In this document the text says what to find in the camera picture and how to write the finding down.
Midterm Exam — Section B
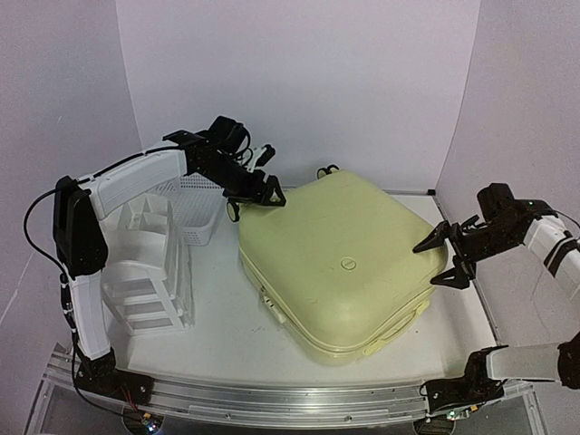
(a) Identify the white perforated plastic basket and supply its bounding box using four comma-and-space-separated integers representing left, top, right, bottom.
150, 174, 224, 246

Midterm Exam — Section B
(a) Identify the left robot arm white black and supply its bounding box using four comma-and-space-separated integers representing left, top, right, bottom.
53, 123, 286, 396

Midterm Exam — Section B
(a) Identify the white plastic drawer organizer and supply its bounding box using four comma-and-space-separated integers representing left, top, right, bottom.
101, 193, 195, 335

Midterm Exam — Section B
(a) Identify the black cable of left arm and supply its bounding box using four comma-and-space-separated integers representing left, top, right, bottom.
23, 189, 64, 273

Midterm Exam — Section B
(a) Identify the pale yellow hard-shell suitcase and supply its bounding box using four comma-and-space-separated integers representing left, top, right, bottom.
227, 165, 449, 366

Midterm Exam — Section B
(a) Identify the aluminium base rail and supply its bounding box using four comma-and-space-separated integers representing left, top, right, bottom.
36, 346, 545, 433

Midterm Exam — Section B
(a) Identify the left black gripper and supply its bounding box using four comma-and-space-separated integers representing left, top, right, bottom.
201, 157, 289, 209

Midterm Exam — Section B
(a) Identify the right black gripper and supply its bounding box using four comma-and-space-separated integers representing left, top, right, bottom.
413, 222, 518, 290

